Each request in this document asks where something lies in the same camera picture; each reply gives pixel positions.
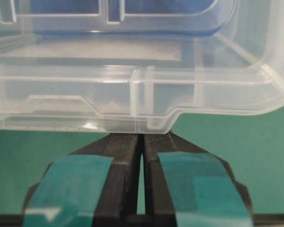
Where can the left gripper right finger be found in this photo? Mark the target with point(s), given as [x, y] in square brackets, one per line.
[187, 186]

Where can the clear plastic box lid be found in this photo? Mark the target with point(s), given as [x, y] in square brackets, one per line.
[131, 85]

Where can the clear plastic storage box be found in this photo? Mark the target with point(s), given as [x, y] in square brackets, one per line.
[14, 23]

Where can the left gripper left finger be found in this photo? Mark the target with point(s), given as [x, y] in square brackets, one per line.
[94, 186]

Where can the blue foam liner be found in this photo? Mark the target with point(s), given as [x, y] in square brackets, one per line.
[175, 17]

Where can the green table cloth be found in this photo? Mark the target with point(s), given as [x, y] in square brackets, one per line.
[253, 146]

